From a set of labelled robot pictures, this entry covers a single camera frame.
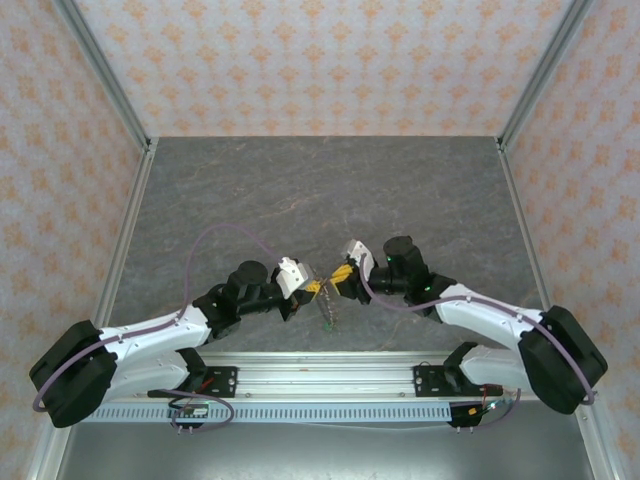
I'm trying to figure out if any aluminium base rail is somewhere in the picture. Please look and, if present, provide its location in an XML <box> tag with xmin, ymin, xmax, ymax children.
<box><xmin>52</xmin><ymin>351</ymin><xmax>599</xmax><ymax>401</ymax></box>

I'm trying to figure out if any slotted white cable duct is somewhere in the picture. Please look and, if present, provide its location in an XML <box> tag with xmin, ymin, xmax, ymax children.
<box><xmin>94</xmin><ymin>403</ymin><xmax>506</xmax><ymax>424</ymax></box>

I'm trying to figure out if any aluminium frame post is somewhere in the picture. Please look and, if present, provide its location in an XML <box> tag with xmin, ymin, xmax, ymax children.
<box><xmin>497</xmin><ymin>0</ymin><xmax>597</xmax><ymax>151</ymax></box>
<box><xmin>52</xmin><ymin>0</ymin><xmax>154</xmax><ymax>151</ymax></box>

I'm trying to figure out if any aluminium table edge rail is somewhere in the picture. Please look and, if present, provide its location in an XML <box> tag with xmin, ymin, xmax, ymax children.
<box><xmin>94</xmin><ymin>138</ymin><xmax>160</xmax><ymax>326</ymax></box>
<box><xmin>496</xmin><ymin>138</ymin><xmax>554</xmax><ymax>311</ymax></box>

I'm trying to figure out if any small controller board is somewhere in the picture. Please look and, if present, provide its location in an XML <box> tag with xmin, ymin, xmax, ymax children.
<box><xmin>167</xmin><ymin>397</ymin><xmax>211</xmax><ymax>420</ymax></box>
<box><xmin>467</xmin><ymin>397</ymin><xmax>511</xmax><ymax>419</ymax></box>

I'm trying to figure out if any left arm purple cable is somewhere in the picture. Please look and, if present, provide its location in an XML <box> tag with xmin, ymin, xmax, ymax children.
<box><xmin>32</xmin><ymin>223</ymin><xmax>284</xmax><ymax>435</ymax></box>

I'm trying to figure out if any aluminium lower frame rail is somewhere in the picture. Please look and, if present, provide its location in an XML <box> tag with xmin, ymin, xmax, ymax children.
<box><xmin>572</xmin><ymin>407</ymin><xmax>619</xmax><ymax>480</ymax></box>
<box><xmin>27</xmin><ymin>424</ymin><xmax>71</xmax><ymax>480</ymax></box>

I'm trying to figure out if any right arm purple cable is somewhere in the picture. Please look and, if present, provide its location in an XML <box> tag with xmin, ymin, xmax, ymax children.
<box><xmin>359</xmin><ymin>252</ymin><xmax>599</xmax><ymax>431</ymax></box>

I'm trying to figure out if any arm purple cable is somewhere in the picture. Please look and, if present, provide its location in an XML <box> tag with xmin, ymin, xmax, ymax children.
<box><xmin>359</xmin><ymin>252</ymin><xmax>599</xmax><ymax>431</ymax></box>
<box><xmin>32</xmin><ymin>223</ymin><xmax>284</xmax><ymax>435</ymax></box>

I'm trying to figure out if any grey metal shelf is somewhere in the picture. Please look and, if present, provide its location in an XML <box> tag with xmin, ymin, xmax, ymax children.
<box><xmin>54</xmin><ymin>422</ymin><xmax>599</xmax><ymax>480</ymax></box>

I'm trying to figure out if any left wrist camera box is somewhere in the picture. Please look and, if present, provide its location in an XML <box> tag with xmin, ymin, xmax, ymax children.
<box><xmin>276</xmin><ymin>257</ymin><xmax>315</xmax><ymax>300</ymax></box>

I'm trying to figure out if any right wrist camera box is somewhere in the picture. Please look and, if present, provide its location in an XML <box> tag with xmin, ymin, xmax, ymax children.
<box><xmin>341</xmin><ymin>239</ymin><xmax>370</xmax><ymax>269</ymax></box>

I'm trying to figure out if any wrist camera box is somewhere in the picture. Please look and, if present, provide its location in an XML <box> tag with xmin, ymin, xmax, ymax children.
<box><xmin>276</xmin><ymin>257</ymin><xmax>315</xmax><ymax>300</ymax></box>
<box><xmin>341</xmin><ymin>239</ymin><xmax>370</xmax><ymax>269</ymax></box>

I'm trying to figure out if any metal band keyring with rings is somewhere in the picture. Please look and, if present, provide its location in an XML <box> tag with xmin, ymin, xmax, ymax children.
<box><xmin>317</xmin><ymin>277</ymin><xmax>341</xmax><ymax>331</ymax></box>

